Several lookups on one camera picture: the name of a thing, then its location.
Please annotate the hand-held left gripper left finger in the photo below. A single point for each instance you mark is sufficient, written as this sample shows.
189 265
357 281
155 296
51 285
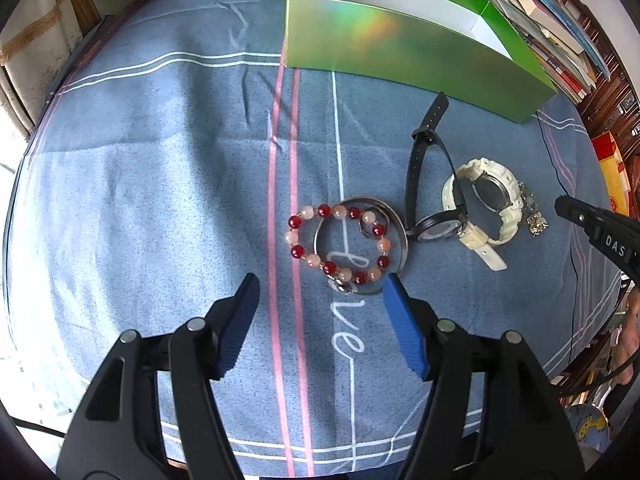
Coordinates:
237 330

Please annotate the red and yellow box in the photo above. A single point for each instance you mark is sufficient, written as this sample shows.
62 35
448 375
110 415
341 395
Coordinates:
612 170

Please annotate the black wrist watch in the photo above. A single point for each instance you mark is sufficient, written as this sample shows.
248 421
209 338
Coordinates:
437 230

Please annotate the white wrist watch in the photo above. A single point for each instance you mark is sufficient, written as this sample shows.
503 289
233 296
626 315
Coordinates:
510 210

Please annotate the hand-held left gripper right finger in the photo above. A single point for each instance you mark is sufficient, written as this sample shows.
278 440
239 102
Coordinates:
405 325

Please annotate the green cardboard box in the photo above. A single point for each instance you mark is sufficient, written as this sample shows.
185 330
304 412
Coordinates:
380 35

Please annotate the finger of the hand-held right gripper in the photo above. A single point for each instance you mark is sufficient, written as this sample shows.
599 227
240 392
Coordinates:
575 212

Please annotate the silver metal bangle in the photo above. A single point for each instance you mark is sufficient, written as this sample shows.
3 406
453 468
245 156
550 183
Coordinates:
403 242

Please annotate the dark carved wooden cabinet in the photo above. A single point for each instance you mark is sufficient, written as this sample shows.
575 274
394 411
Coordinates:
610 105

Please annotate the person's right hand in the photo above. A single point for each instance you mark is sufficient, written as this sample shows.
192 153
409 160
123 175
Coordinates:
629 345

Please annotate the giraffe print item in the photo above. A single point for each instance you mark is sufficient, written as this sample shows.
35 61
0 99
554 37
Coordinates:
590 427

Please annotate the pile of books and papers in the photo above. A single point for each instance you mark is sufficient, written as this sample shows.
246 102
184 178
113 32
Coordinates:
550 15

